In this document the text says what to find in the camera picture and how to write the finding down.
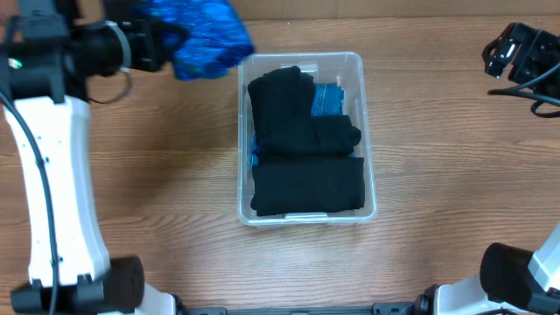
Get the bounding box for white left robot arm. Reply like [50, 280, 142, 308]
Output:
[1, 1, 189, 314]

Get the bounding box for blue sparkly fabric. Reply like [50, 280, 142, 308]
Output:
[136, 0, 255, 81]

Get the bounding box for wide black garment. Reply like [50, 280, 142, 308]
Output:
[250, 156, 366, 217]

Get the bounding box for clear plastic storage bin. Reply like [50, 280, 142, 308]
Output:
[237, 52, 377, 227]

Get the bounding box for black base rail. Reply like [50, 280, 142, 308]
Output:
[178, 302, 413, 315]

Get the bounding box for blue denim jeans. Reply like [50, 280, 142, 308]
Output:
[248, 83, 345, 168]

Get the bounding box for narrow black garment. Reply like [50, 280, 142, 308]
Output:
[258, 115, 361, 155]

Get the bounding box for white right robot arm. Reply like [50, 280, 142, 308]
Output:
[398, 23, 559, 315]

